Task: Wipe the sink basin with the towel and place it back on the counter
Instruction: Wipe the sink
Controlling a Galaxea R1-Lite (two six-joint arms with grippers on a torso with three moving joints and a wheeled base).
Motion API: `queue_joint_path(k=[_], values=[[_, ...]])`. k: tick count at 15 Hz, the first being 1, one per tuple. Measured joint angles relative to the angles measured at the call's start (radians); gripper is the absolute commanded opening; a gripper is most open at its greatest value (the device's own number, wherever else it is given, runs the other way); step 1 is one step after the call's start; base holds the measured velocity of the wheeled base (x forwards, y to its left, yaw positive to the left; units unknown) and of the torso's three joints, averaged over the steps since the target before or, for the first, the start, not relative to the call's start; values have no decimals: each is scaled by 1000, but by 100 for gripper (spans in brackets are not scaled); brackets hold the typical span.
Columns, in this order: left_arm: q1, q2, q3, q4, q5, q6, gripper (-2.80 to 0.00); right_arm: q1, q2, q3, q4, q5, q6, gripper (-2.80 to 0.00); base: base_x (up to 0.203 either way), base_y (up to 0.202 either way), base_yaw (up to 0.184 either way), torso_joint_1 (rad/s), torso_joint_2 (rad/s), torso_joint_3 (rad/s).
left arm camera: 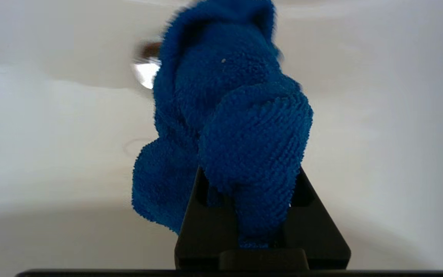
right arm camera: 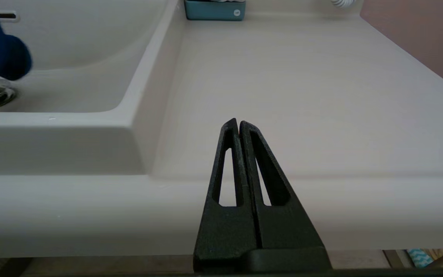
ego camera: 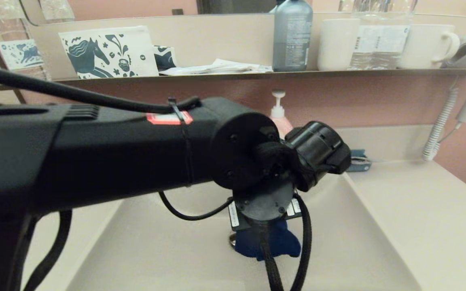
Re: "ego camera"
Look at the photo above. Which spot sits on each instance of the large horse print pouch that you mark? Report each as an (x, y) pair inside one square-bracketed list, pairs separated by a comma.
[(95, 54)]

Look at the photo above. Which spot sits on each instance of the clear water bottle white label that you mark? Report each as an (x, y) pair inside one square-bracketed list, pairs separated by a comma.
[(380, 44)]

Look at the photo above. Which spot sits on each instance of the white paper packets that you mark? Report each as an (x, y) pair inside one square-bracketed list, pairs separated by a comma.
[(221, 67)]

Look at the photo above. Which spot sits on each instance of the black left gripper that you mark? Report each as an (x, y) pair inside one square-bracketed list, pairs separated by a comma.
[(263, 202)]

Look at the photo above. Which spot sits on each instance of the blue small package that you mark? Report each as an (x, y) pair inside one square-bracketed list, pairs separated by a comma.
[(360, 168)]

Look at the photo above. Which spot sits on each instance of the grey plastic bottle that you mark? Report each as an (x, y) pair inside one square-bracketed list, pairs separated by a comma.
[(292, 40)]

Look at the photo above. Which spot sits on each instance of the small blue print pouch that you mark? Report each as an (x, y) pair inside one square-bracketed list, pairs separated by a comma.
[(164, 58)]

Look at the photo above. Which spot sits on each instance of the pink pump soap bottle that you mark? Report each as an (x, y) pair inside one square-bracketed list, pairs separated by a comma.
[(278, 109)]

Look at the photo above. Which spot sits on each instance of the dark metal wall shelf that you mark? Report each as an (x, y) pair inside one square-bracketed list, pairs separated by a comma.
[(297, 74)]

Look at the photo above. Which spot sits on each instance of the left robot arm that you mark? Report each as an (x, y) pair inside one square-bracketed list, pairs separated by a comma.
[(95, 153)]

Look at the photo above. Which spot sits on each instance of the wall mirror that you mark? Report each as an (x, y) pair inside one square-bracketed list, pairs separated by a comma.
[(136, 8)]

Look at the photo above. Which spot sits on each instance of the dark blue cloth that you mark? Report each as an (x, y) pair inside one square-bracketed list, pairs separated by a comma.
[(285, 244)]

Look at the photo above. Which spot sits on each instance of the beige wash basin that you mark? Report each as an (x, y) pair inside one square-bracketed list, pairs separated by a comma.
[(358, 242)]

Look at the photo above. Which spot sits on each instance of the chrome sink drain stopper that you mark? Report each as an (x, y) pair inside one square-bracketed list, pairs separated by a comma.
[(232, 240)]

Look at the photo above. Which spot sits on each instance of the silver wrapped amenity packet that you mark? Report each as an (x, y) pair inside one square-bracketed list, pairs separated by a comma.
[(361, 161)]

